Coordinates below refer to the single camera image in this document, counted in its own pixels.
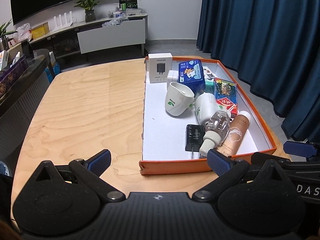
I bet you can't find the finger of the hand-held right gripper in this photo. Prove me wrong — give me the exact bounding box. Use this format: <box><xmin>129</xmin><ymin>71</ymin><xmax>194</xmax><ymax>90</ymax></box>
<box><xmin>283</xmin><ymin>141</ymin><xmax>318</xmax><ymax>158</ymax></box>

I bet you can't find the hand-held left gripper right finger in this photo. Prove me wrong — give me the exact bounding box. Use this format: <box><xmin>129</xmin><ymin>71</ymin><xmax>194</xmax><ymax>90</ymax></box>
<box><xmin>192</xmin><ymin>149</ymin><xmax>292</xmax><ymax>203</ymax></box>

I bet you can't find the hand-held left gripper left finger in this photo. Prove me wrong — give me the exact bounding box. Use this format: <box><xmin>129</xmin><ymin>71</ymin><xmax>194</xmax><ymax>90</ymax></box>
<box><xmin>34</xmin><ymin>149</ymin><xmax>126</xmax><ymax>203</ymax></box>

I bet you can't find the clear bottle with white cap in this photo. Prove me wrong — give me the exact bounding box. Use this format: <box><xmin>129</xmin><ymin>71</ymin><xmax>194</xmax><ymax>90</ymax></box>
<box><xmin>199</xmin><ymin>111</ymin><xmax>232</xmax><ymax>156</ymax></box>

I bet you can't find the white vaporizer with clear cap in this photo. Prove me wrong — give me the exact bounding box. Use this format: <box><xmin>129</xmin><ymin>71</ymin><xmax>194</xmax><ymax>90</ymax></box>
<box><xmin>194</xmin><ymin>92</ymin><xmax>232</xmax><ymax>123</ymax></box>

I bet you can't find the orange-rimmed white tray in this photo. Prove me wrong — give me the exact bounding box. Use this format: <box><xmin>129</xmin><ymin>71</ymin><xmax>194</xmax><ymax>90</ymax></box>
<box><xmin>139</xmin><ymin>56</ymin><xmax>277</xmax><ymax>176</ymax></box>

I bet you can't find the red and blue card box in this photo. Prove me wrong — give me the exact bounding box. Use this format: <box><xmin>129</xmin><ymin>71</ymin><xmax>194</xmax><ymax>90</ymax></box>
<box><xmin>214</xmin><ymin>77</ymin><xmax>238</xmax><ymax>117</ymax></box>

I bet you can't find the white cup-shaped vaporizer shell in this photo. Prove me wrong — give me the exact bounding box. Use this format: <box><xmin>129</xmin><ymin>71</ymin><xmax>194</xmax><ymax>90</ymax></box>
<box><xmin>164</xmin><ymin>82</ymin><xmax>196</xmax><ymax>116</ymax></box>

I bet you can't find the blue tin box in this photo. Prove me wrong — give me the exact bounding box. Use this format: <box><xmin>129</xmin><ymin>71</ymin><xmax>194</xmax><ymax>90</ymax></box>
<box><xmin>177</xmin><ymin>59</ymin><xmax>206</xmax><ymax>92</ymax></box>

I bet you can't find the white charger plug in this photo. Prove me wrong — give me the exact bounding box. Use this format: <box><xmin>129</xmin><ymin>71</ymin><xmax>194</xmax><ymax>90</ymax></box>
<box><xmin>167</xmin><ymin>70</ymin><xmax>179</xmax><ymax>89</ymax></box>

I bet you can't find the peach hand cream tube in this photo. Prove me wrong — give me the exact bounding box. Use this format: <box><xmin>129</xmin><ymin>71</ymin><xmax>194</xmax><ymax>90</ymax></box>
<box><xmin>216</xmin><ymin>111</ymin><xmax>252</xmax><ymax>159</ymax></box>

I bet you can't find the black charger plug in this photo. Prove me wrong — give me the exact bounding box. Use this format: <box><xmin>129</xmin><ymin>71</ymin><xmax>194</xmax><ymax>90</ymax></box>
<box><xmin>185</xmin><ymin>124</ymin><xmax>207</xmax><ymax>159</ymax></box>

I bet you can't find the teal cardboard box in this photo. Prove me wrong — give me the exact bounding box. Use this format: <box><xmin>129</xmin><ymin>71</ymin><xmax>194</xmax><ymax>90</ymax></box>
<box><xmin>194</xmin><ymin>66</ymin><xmax>217</xmax><ymax>98</ymax></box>

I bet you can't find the black glass-top side table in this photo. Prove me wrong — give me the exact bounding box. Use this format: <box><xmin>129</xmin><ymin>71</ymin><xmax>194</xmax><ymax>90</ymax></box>
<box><xmin>0</xmin><ymin>49</ymin><xmax>52</xmax><ymax>161</ymax></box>

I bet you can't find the white charger retail box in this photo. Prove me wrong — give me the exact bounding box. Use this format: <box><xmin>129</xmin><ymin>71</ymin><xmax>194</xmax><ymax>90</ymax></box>
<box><xmin>148</xmin><ymin>53</ymin><xmax>173</xmax><ymax>84</ymax></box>

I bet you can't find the blue curtain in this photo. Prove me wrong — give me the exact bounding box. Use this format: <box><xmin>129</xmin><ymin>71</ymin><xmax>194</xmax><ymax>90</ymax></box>
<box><xmin>196</xmin><ymin>0</ymin><xmax>320</xmax><ymax>141</ymax></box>

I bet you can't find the purple patterned tin tray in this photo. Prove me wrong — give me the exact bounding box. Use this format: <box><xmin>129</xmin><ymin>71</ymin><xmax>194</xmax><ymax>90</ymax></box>
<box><xmin>0</xmin><ymin>54</ymin><xmax>29</xmax><ymax>98</ymax></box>

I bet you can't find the white television stand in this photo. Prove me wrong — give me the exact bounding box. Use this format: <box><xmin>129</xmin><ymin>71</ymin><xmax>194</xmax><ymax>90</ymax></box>
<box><xmin>30</xmin><ymin>12</ymin><xmax>149</xmax><ymax>61</ymax></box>

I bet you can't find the white squeeze bottle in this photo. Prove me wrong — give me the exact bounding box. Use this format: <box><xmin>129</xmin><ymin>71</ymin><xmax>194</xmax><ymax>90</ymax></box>
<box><xmin>10</xmin><ymin>52</ymin><xmax>22</xmax><ymax>67</ymax></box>

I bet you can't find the white and blue box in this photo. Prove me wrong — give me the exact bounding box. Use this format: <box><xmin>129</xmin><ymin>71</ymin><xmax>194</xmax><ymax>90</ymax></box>
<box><xmin>0</xmin><ymin>50</ymin><xmax>9</xmax><ymax>71</ymax></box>

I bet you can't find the clear plastic bag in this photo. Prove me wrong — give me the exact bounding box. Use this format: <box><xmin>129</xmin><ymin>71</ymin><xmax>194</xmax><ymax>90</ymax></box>
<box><xmin>102</xmin><ymin>16</ymin><xmax>128</xmax><ymax>28</ymax></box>

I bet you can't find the beige cardboard box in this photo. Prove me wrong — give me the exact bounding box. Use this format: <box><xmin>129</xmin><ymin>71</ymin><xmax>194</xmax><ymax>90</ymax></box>
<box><xmin>7</xmin><ymin>42</ymin><xmax>23</xmax><ymax>56</ymax></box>

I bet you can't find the white router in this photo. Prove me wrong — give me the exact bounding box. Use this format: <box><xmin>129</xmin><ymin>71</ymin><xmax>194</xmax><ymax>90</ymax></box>
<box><xmin>52</xmin><ymin>11</ymin><xmax>74</xmax><ymax>32</ymax></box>

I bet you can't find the yellow box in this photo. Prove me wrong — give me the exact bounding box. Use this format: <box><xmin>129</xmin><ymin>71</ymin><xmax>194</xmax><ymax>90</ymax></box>
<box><xmin>30</xmin><ymin>22</ymin><xmax>50</xmax><ymax>39</ymax></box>

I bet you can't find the white plastic bag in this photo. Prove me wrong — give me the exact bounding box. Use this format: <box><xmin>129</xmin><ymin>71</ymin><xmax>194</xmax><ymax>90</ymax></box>
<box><xmin>16</xmin><ymin>23</ymin><xmax>33</xmax><ymax>42</ymax></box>

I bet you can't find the bamboo plant in glass vase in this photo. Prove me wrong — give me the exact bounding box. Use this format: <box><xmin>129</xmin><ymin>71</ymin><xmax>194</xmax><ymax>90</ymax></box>
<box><xmin>74</xmin><ymin>0</ymin><xmax>103</xmax><ymax>23</ymax></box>

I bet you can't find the green and black box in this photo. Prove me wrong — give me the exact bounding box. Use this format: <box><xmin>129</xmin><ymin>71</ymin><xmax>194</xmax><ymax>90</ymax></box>
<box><xmin>119</xmin><ymin>0</ymin><xmax>139</xmax><ymax>12</ymax></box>

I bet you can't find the leafy green plant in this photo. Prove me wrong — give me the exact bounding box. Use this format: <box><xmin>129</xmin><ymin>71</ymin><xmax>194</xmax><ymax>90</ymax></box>
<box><xmin>0</xmin><ymin>19</ymin><xmax>18</xmax><ymax>40</ymax></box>

